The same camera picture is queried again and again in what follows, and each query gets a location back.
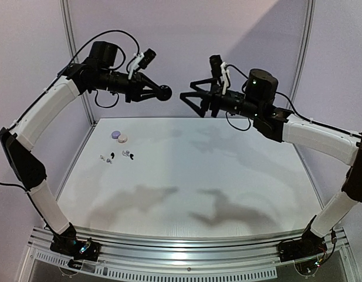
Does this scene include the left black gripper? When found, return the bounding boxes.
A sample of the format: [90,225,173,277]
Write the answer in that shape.
[91,68,163,102]

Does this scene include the pink earbud charging case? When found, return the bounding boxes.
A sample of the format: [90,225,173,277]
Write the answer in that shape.
[117,134,128,143]

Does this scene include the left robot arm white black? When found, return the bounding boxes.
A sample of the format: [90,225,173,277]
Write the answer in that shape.
[0,41,172,255]

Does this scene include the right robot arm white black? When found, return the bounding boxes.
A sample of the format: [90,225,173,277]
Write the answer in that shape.
[180,69,362,256]

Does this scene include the purple earbud charging case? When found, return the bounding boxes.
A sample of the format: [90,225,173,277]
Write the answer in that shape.
[111,130,121,139]

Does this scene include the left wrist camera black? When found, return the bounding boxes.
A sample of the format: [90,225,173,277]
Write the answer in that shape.
[138,48,157,69]

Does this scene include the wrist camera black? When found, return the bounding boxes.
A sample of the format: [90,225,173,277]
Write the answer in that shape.
[138,48,157,69]
[209,55,222,78]

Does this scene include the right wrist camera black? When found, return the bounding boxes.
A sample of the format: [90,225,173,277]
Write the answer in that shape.
[209,55,222,78]

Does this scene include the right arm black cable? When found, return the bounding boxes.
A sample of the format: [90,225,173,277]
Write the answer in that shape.
[226,64,360,137]

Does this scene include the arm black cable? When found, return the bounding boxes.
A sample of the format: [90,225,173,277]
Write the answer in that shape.
[63,29,140,108]
[226,64,360,137]

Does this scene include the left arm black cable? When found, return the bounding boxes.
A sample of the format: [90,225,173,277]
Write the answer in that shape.
[63,29,140,108]

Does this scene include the right aluminium frame post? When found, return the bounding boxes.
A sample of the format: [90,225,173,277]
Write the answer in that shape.
[289,0,316,103]

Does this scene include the aluminium frame post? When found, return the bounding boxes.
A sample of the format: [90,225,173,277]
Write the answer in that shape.
[289,0,316,103]
[59,0,96,126]

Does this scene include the left aluminium frame post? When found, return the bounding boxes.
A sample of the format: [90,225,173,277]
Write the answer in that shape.
[59,0,96,126]

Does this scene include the aluminium front rail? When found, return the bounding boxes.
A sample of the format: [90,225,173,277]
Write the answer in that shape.
[27,226,350,280]

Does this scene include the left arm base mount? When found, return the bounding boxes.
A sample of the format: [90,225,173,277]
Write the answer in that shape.
[50,235,102,262]

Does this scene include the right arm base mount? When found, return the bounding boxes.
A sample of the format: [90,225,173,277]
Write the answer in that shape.
[276,235,327,262]

